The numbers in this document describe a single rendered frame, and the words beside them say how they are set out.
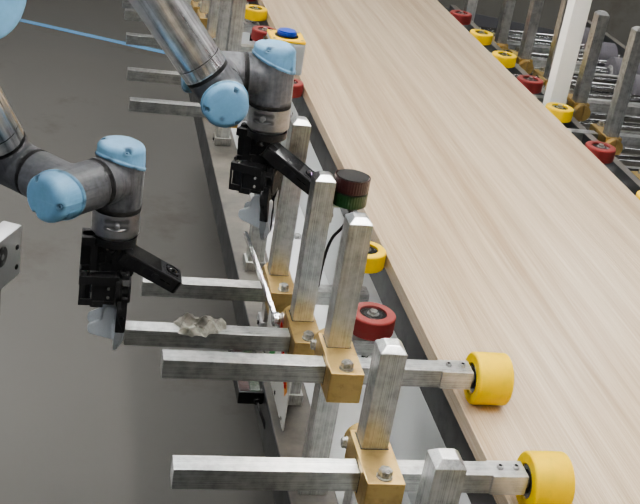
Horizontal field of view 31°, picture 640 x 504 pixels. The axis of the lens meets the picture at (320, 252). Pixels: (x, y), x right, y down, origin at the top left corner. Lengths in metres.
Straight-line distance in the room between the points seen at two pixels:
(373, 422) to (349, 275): 0.26
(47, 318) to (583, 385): 2.10
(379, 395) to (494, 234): 0.97
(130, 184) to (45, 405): 1.55
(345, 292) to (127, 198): 0.37
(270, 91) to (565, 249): 0.75
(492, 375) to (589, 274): 0.62
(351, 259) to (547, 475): 0.40
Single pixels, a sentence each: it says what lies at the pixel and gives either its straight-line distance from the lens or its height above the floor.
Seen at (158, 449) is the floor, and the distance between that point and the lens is 3.08.
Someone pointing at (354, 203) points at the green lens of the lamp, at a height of 1.10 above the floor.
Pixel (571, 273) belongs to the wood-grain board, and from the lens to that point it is 2.28.
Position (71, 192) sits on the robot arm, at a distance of 1.67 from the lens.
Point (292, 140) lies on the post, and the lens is 2.08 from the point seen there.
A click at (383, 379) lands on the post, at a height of 1.08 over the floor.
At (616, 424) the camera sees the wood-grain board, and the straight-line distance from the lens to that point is 1.83.
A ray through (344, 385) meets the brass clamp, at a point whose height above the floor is 0.95.
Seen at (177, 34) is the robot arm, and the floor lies 1.33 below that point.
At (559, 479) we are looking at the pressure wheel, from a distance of 1.54.
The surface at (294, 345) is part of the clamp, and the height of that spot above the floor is 0.86.
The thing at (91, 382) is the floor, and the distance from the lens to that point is 3.33.
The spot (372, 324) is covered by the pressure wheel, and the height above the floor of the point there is 0.90.
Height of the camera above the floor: 1.82
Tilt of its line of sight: 25 degrees down
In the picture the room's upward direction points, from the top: 10 degrees clockwise
